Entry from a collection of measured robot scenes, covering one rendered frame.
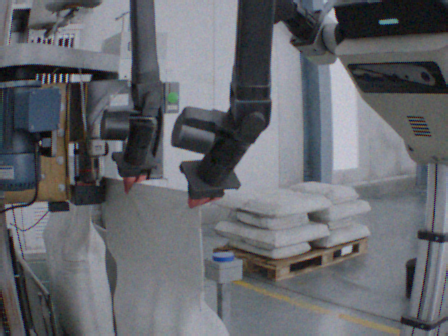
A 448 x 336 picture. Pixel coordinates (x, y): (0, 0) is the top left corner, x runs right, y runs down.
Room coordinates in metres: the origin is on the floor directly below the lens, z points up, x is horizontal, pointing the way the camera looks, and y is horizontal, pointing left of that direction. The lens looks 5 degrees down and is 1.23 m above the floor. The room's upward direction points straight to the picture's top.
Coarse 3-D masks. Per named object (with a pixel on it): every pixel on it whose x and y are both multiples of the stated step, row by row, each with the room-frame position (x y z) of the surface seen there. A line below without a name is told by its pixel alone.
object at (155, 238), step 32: (160, 192) 1.11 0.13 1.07; (128, 224) 1.25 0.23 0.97; (160, 224) 1.12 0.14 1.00; (192, 224) 1.02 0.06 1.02; (128, 256) 1.27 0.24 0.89; (160, 256) 1.12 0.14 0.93; (192, 256) 1.02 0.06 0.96; (128, 288) 1.16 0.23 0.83; (160, 288) 1.09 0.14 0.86; (192, 288) 1.02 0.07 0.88; (128, 320) 1.11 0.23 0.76; (160, 320) 0.99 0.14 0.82; (192, 320) 0.97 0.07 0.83
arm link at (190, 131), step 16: (192, 112) 0.86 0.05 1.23; (208, 112) 0.88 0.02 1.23; (224, 112) 0.90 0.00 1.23; (256, 112) 0.84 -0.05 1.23; (176, 128) 0.88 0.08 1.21; (192, 128) 0.86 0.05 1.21; (208, 128) 0.87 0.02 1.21; (224, 128) 0.86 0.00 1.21; (240, 128) 0.85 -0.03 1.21; (256, 128) 0.84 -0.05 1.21; (176, 144) 0.86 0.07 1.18; (192, 144) 0.87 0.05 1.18; (208, 144) 0.87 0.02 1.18
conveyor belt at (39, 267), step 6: (42, 258) 2.91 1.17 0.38; (30, 264) 2.75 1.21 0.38; (36, 264) 2.76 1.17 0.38; (42, 264) 2.78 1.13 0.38; (36, 270) 2.64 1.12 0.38; (42, 270) 2.65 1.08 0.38; (48, 270) 2.67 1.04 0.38; (36, 276) 2.52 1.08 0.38; (42, 276) 2.53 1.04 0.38; (48, 276) 2.55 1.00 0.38; (42, 282) 2.42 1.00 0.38; (48, 282) 2.44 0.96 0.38; (48, 288) 2.33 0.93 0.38; (54, 306) 2.07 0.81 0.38; (54, 312) 1.99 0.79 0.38; (114, 324) 1.94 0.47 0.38; (60, 330) 1.79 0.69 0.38; (114, 330) 1.87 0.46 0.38
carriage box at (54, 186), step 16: (64, 96) 1.28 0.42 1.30; (64, 112) 1.28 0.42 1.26; (64, 128) 1.28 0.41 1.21; (64, 144) 1.28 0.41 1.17; (48, 160) 1.25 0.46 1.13; (64, 160) 1.28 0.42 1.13; (48, 176) 1.25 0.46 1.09; (64, 176) 1.28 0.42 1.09; (16, 192) 1.19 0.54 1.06; (32, 192) 1.22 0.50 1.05; (48, 192) 1.25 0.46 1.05; (64, 192) 1.28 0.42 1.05
